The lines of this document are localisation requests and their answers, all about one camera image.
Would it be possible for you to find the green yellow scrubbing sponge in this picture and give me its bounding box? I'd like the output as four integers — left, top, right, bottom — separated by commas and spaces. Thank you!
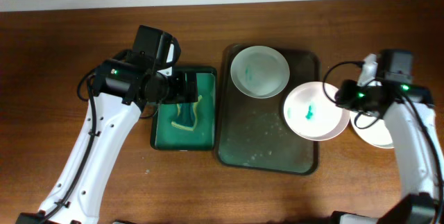
171, 95, 203, 132

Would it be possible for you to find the pinkish white plate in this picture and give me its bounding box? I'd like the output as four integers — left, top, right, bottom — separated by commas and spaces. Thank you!
283, 81, 350, 141

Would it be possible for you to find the grey-white plate with green stain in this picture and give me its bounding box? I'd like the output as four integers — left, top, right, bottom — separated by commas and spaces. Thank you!
230, 46, 290, 99

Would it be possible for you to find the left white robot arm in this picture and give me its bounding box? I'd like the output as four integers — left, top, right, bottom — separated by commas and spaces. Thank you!
17, 26, 198, 223

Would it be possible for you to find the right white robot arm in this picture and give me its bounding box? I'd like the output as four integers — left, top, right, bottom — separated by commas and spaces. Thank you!
330, 49, 443, 223

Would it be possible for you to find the small green tray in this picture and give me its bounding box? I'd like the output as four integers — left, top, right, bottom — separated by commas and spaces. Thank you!
150, 67, 217, 151

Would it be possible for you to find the large dark serving tray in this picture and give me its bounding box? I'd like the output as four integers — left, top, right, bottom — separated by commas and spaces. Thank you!
216, 44, 321, 175

